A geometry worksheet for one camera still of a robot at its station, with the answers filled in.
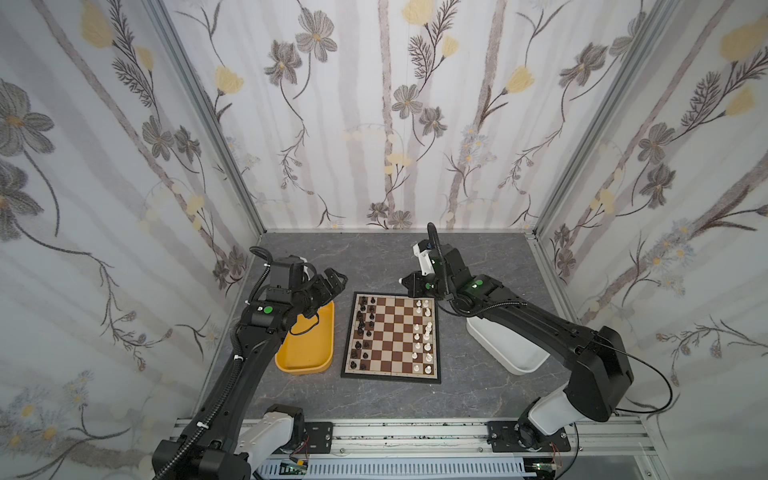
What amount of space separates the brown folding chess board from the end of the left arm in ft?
0.90

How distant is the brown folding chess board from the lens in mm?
855

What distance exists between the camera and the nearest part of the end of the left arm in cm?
67
